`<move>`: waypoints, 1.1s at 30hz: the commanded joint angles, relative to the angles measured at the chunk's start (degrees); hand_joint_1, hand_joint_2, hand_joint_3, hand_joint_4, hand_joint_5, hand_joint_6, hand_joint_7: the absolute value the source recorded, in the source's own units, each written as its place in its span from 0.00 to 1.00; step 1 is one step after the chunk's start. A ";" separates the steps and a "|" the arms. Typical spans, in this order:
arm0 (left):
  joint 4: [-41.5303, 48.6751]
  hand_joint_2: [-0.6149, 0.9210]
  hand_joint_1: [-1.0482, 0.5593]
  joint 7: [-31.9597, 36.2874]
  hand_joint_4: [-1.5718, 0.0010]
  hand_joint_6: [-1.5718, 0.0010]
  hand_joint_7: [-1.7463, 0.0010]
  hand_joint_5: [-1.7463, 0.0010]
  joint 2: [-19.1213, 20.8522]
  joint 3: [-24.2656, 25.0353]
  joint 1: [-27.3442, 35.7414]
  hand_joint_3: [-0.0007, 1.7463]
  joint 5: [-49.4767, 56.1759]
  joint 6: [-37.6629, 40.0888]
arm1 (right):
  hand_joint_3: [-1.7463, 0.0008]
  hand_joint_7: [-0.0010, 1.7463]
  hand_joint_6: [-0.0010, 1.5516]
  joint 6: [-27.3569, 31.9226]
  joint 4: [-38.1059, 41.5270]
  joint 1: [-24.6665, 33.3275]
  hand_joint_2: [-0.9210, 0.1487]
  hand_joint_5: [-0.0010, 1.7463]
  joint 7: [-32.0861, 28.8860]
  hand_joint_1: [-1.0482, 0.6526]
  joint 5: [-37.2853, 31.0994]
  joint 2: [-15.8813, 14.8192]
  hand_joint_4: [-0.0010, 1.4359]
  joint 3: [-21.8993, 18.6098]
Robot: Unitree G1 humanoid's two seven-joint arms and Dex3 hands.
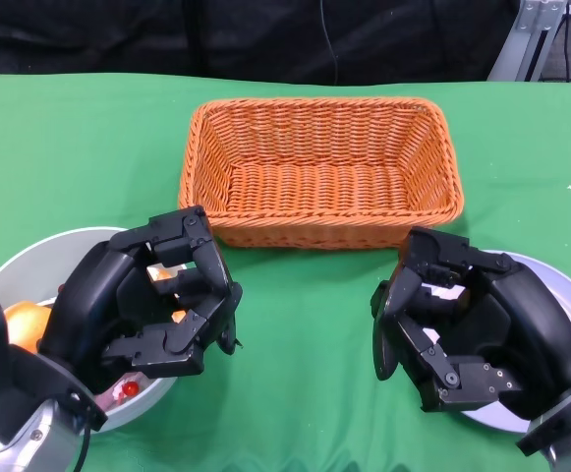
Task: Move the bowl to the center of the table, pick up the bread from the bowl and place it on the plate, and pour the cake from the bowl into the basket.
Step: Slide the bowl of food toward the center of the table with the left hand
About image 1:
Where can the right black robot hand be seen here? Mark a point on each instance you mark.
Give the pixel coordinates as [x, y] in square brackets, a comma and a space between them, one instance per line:
[526, 324]

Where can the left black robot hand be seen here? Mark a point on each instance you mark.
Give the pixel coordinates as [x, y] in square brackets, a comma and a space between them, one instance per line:
[93, 295]

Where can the grey metal bowl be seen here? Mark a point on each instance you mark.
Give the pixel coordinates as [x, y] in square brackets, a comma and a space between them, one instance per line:
[24, 265]

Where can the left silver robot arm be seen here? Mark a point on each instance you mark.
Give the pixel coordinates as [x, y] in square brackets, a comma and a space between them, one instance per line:
[44, 432]

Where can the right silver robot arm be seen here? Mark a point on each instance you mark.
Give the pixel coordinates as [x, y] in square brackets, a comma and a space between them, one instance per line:
[570, 437]

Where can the lilac round plate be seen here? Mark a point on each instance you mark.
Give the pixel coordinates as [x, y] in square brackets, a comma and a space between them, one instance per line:
[560, 290]

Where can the orange wicker basket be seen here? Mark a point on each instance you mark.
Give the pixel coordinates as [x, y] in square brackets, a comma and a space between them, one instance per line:
[322, 196]

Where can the green tablecloth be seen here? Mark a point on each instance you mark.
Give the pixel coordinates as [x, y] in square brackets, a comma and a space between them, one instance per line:
[69, 147]

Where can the black backdrop cloth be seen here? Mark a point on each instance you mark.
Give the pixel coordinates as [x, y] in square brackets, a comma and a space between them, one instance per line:
[167, 34]

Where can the aluminium frame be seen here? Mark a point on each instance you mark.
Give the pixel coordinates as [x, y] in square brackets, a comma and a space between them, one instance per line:
[521, 44]

